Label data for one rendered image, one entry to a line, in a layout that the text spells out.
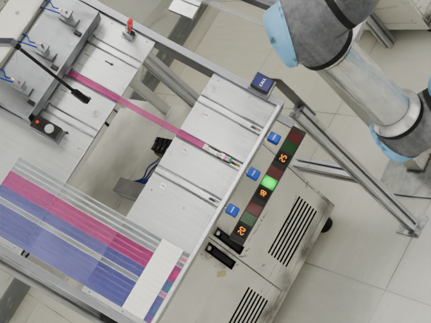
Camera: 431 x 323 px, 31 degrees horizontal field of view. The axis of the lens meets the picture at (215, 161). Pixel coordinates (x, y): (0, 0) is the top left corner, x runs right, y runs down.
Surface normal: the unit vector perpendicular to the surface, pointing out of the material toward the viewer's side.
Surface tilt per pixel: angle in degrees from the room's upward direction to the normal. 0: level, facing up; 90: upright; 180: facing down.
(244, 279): 90
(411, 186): 0
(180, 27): 90
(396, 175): 0
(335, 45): 98
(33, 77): 47
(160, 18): 90
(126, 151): 0
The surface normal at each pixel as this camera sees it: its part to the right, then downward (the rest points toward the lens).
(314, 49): 0.10, 0.80
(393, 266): -0.63, -0.53
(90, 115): 0.00, -0.26
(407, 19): -0.50, 0.84
